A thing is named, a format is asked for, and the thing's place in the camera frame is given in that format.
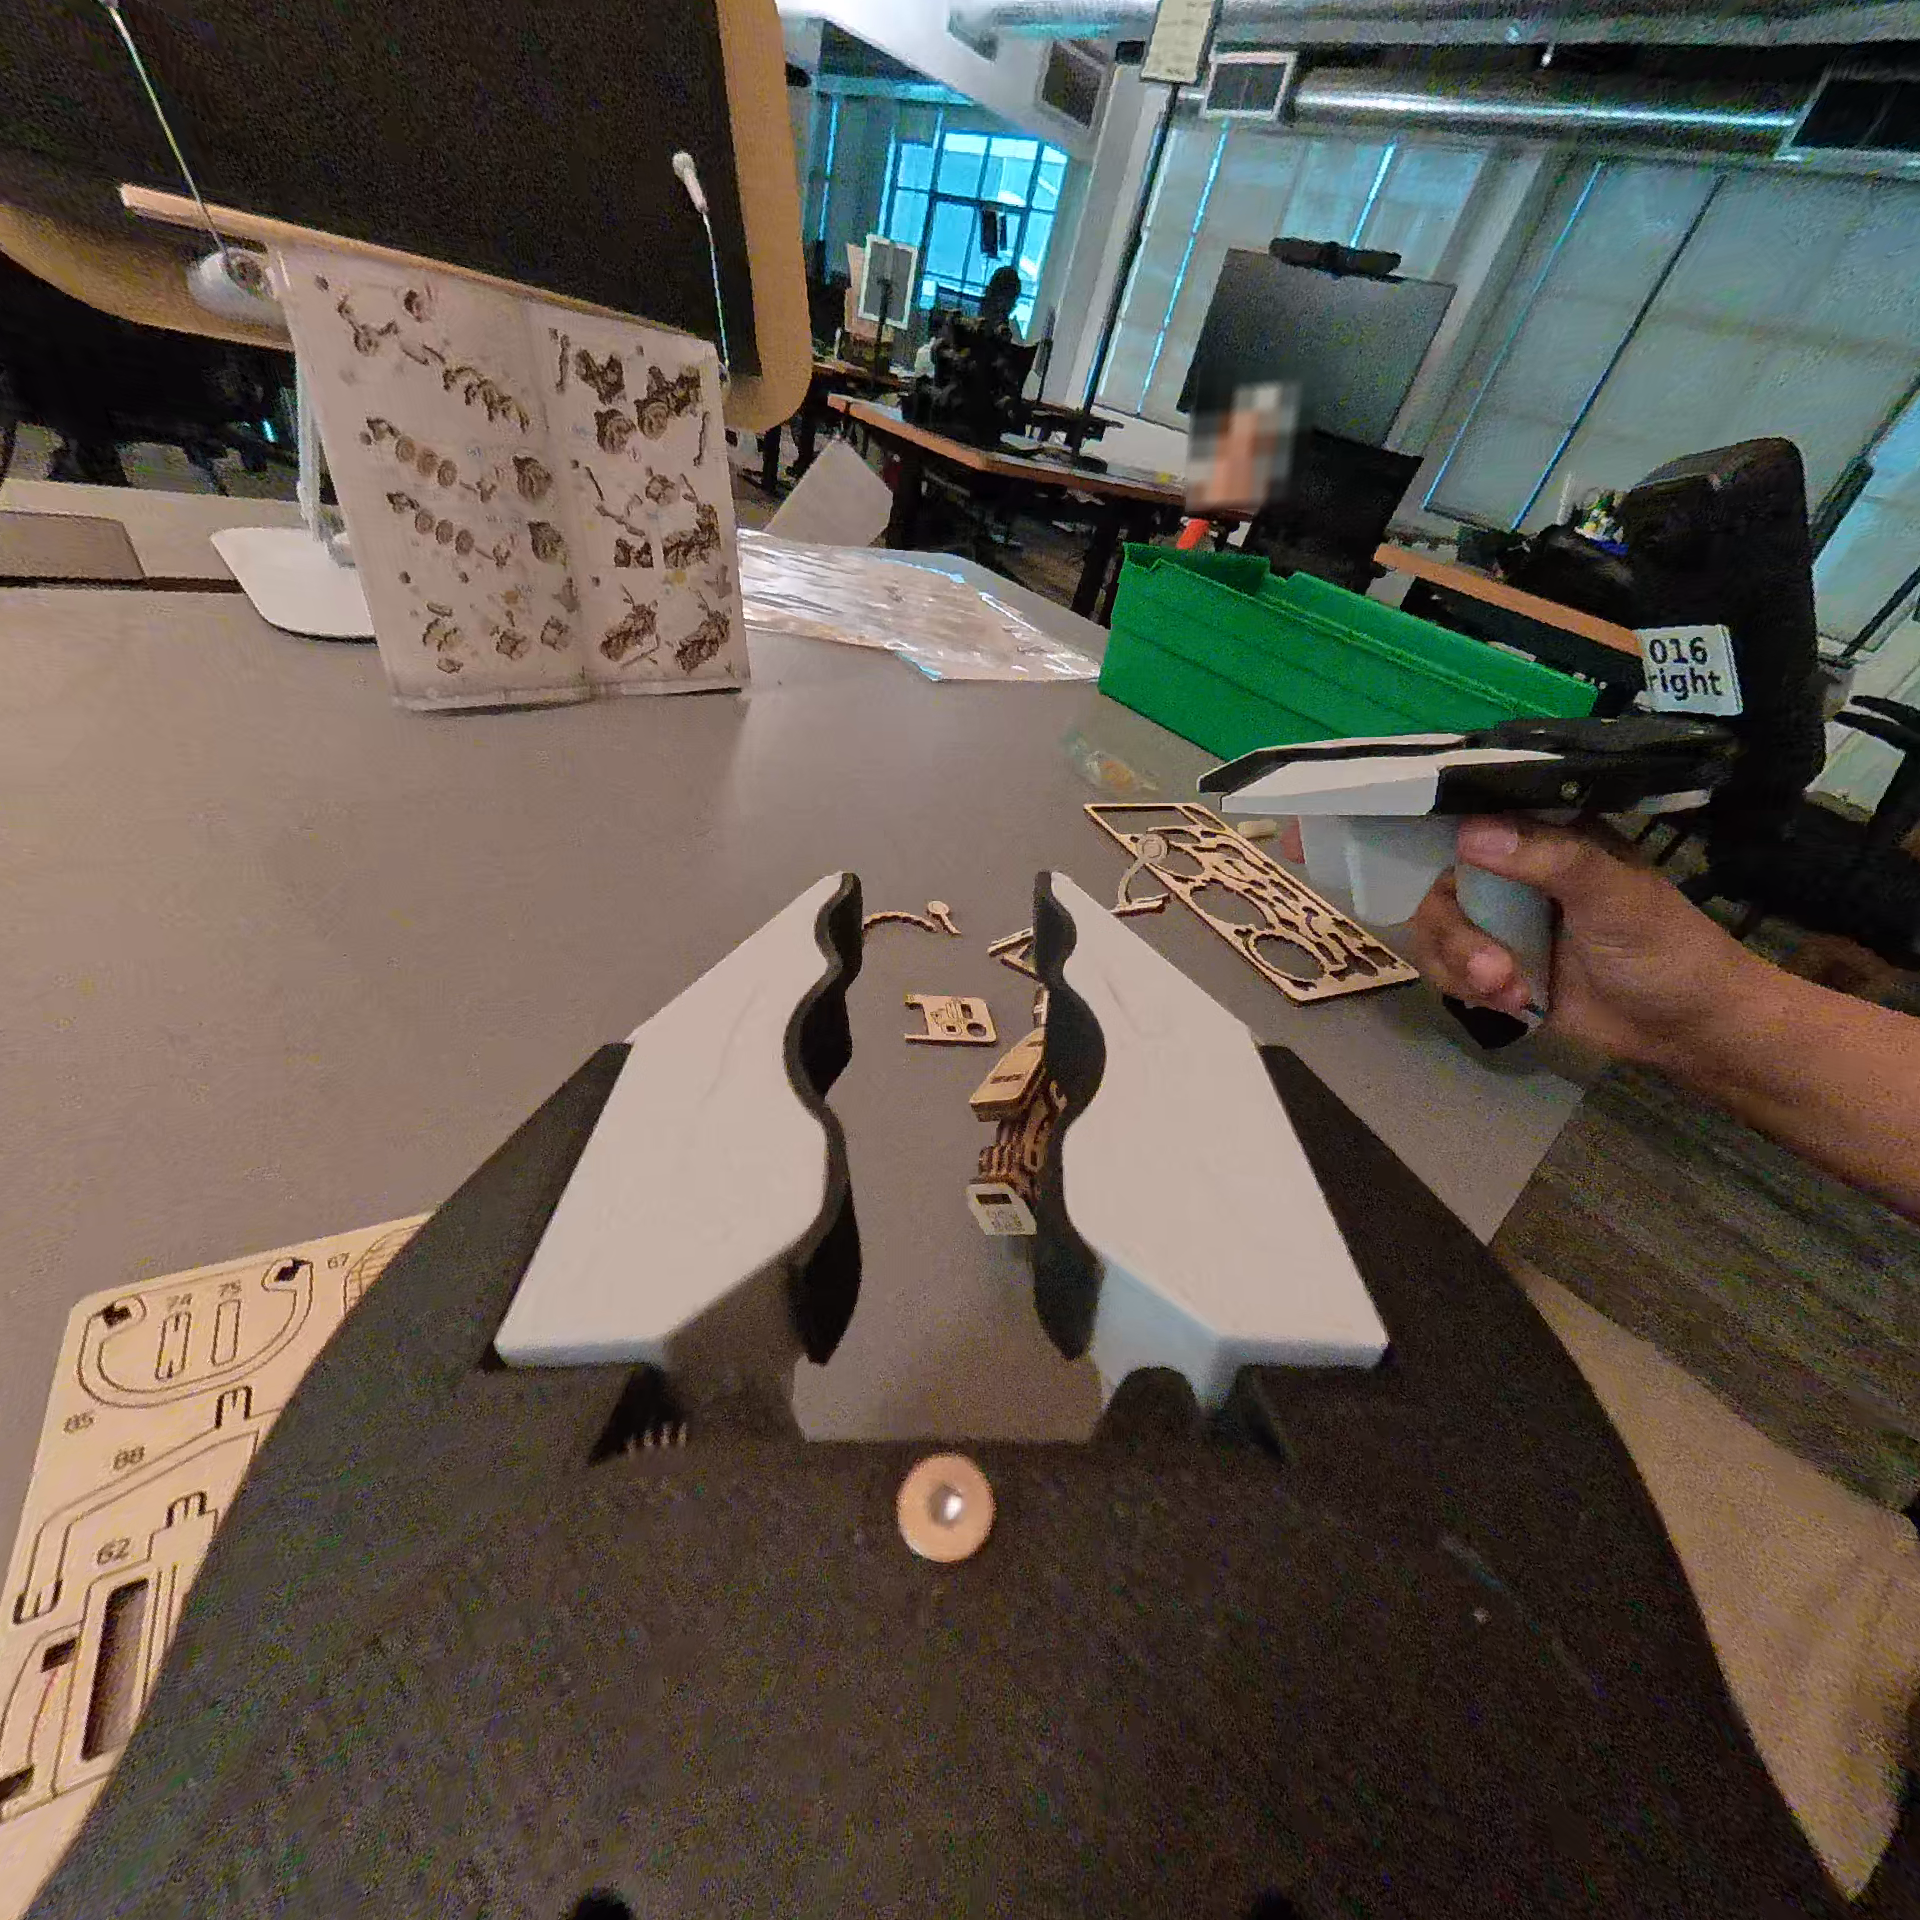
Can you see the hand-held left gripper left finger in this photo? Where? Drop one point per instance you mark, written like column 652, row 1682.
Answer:
column 675, row 1184

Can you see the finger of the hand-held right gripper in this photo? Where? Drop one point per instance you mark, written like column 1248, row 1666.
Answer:
column 1336, row 791

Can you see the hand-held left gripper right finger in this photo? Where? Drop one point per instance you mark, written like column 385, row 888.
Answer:
column 1213, row 1200

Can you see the wooden motorcycle model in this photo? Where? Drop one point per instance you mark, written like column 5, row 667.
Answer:
column 1013, row 1088

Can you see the person's right forearm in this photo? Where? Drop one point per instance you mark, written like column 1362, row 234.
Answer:
column 1828, row 1080

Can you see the wooden top background desk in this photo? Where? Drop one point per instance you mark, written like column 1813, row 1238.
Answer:
column 1500, row 600
column 1020, row 466

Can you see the grey desk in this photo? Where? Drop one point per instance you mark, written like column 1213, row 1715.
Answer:
column 451, row 901

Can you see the person's right hand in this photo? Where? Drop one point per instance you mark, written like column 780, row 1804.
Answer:
column 1628, row 962

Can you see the green plastic bin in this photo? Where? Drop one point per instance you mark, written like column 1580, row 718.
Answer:
column 1319, row 661

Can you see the wooden parts sheet with holes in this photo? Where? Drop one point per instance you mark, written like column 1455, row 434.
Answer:
column 1349, row 984

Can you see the small clear parts bag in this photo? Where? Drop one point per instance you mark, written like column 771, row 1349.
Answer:
column 1108, row 765

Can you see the small flat wooden plate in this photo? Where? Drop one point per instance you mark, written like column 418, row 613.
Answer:
column 949, row 1021

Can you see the curved wooden part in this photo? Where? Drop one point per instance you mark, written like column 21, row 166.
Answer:
column 891, row 918

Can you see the black background monitor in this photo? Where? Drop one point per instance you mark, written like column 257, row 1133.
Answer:
column 1336, row 347

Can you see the clear plastic wrapper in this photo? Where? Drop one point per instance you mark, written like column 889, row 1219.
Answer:
column 901, row 600

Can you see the black webcam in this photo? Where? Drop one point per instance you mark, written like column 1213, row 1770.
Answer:
column 1336, row 254

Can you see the wooden parts sheet with wheels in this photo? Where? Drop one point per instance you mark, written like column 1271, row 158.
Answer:
column 148, row 1426

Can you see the person's tan trouser leg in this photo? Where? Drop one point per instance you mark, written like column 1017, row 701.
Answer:
column 1769, row 1576

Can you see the small white screen on stand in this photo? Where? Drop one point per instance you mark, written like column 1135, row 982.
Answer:
column 887, row 278

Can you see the white monitor stand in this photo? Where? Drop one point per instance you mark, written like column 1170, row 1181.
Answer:
column 300, row 586

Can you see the assembly instruction booklet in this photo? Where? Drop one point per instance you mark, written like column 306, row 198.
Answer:
column 495, row 495

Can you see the hanging white sign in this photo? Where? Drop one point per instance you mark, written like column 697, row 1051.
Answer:
column 1177, row 37

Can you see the thin wooden slat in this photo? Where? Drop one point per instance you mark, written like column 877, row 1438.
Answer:
column 300, row 234

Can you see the large desk monitor tan frame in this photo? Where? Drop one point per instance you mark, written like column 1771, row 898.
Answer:
column 451, row 119

